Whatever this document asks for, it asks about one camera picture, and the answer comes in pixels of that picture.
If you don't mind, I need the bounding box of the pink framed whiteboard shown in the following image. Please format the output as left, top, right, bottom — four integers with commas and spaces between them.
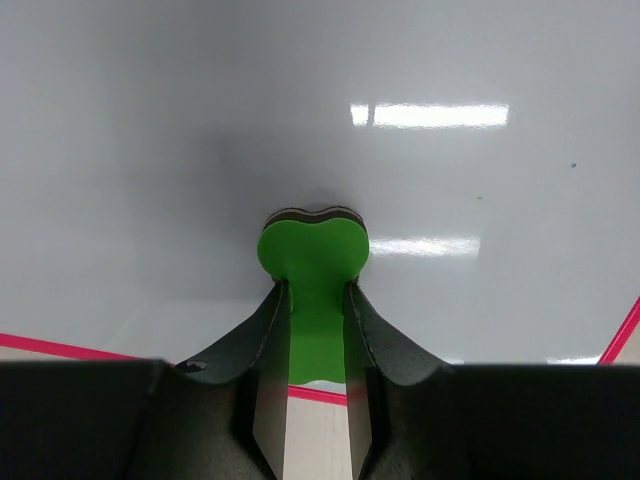
0, 0, 640, 405

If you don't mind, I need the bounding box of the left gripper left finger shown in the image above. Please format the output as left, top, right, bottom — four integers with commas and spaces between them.
1, 281, 290, 479

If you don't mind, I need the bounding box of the green whiteboard eraser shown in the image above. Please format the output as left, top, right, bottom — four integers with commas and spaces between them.
257, 206, 370, 385

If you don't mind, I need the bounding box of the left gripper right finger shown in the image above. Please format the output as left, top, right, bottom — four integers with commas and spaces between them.
343, 282, 639, 479

